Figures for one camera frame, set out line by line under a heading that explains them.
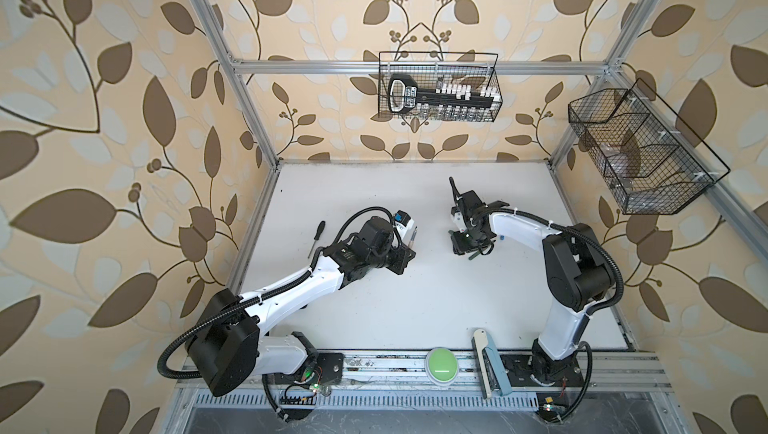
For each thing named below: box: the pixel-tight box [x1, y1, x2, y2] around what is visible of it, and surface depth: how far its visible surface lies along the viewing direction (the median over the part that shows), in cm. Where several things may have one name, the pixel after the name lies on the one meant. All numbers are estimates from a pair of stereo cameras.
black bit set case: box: [388, 74, 502, 121], surface depth 86 cm
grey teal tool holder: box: [471, 329, 512, 399], surface depth 74 cm
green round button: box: [425, 347, 459, 386], surface depth 74 cm
